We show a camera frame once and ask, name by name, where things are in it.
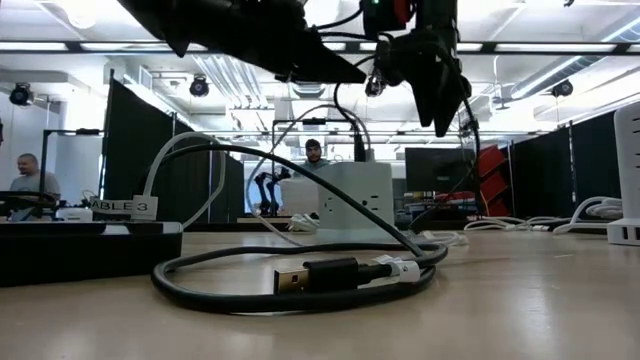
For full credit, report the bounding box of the black USB cable white tag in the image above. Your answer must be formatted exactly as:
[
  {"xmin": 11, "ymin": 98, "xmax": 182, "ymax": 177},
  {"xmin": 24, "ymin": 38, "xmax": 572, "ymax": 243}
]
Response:
[{"xmin": 142, "ymin": 143, "xmax": 449, "ymax": 317}]

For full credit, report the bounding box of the white USB cable with label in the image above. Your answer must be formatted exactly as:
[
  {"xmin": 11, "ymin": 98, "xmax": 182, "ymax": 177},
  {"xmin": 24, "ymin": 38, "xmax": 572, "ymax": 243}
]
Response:
[{"xmin": 90, "ymin": 130, "xmax": 227, "ymax": 236}]

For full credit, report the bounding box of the silver ventilation duct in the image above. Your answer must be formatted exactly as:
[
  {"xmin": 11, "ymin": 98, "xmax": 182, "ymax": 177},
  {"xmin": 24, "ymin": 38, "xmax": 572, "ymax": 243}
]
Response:
[
  {"xmin": 288, "ymin": 82, "xmax": 332, "ymax": 100},
  {"xmin": 508, "ymin": 53, "xmax": 604, "ymax": 101}
]

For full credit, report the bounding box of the black background station frame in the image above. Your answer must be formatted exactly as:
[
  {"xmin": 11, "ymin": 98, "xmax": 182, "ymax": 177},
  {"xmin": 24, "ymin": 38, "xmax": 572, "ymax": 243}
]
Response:
[
  {"xmin": 271, "ymin": 117, "xmax": 359, "ymax": 174},
  {"xmin": 38, "ymin": 128, "xmax": 105, "ymax": 221}
]

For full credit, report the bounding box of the black partition curtain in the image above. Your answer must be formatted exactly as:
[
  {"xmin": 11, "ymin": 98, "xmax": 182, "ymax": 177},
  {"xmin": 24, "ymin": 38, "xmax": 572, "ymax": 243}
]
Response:
[
  {"xmin": 96, "ymin": 68, "xmax": 246, "ymax": 224},
  {"xmin": 508, "ymin": 108, "xmax": 625, "ymax": 220}
]

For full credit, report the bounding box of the black overhead light bar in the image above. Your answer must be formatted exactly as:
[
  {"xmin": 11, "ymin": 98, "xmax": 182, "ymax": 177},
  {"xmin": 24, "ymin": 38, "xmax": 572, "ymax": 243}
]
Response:
[{"xmin": 0, "ymin": 38, "xmax": 640, "ymax": 56}]

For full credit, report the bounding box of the red bin rack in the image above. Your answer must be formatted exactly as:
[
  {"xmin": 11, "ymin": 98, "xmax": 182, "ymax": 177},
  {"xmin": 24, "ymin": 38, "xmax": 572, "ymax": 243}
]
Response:
[{"xmin": 477, "ymin": 143, "xmax": 515, "ymax": 218}]

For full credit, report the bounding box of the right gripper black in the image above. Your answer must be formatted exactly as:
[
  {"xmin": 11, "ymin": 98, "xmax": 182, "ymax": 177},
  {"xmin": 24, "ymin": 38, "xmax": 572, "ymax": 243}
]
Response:
[{"xmin": 374, "ymin": 29, "xmax": 474, "ymax": 138}]

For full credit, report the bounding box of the black cable loop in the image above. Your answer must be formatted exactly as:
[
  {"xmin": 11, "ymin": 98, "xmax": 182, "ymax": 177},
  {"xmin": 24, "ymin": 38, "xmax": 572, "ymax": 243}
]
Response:
[{"xmin": 0, "ymin": 189, "xmax": 57, "ymax": 222}]

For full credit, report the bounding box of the white power tower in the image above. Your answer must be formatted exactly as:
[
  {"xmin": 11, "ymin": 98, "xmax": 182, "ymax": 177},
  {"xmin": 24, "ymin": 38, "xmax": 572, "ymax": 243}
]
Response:
[{"xmin": 606, "ymin": 101, "xmax": 640, "ymax": 247}]

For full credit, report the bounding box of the black aluminium table frame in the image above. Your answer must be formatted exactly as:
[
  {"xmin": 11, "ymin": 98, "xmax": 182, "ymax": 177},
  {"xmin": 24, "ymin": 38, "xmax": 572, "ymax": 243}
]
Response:
[{"xmin": 183, "ymin": 217, "xmax": 321, "ymax": 232}]

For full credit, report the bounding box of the thin white cable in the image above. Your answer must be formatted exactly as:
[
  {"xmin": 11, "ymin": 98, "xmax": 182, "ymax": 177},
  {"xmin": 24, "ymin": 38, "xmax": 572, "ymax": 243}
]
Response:
[{"xmin": 462, "ymin": 214, "xmax": 556, "ymax": 233}]

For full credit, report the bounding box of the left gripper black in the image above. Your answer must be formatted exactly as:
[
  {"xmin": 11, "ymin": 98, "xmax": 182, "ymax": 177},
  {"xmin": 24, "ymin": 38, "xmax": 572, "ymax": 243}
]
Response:
[{"xmin": 192, "ymin": 0, "xmax": 369, "ymax": 85}]

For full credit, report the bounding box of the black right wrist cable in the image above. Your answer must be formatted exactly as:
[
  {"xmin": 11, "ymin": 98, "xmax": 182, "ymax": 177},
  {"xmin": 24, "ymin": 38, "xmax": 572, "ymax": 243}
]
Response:
[{"xmin": 332, "ymin": 53, "xmax": 377, "ymax": 163}]

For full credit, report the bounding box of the person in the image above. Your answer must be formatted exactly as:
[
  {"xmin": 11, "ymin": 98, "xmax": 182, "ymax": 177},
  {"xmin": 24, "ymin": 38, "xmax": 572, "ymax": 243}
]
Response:
[
  {"xmin": 298, "ymin": 138, "xmax": 332, "ymax": 174},
  {"xmin": 8, "ymin": 152, "xmax": 63, "ymax": 222}
]

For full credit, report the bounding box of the mint green power cube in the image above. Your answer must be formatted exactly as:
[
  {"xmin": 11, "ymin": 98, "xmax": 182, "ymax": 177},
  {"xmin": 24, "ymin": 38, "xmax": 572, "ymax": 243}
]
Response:
[{"xmin": 316, "ymin": 160, "xmax": 397, "ymax": 234}]

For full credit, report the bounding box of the black monitor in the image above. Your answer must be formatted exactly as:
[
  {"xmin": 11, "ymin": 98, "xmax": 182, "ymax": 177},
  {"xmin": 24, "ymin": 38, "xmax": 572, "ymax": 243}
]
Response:
[{"xmin": 404, "ymin": 146, "xmax": 477, "ymax": 194}]

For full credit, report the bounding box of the thick white cable bundle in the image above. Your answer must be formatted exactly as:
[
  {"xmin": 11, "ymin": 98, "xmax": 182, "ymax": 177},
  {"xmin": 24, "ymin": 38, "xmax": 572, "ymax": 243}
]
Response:
[{"xmin": 551, "ymin": 195, "xmax": 625, "ymax": 236}]

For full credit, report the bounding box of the black tray with label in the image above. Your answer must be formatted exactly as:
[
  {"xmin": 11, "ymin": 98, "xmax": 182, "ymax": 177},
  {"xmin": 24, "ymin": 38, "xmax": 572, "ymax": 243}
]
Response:
[{"xmin": 0, "ymin": 220, "xmax": 184, "ymax": 290}]

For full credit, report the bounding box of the black ceiling spotlight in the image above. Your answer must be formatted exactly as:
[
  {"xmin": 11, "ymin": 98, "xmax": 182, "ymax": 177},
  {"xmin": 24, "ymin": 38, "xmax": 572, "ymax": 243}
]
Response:
[
  {"xmin": 458, "ymin": 116, "xmax": 482, "ymax": 139},
  {"xmin": 188, "ymin": 73, "xmax": 212, "ymax": 100},
  {"xmin": 550, "ymin": 77, "xmax": 575, "ymax": 100},
  {"xmin": 8, "ymin": 81, "xmax": 34, "ymax": 108}
]

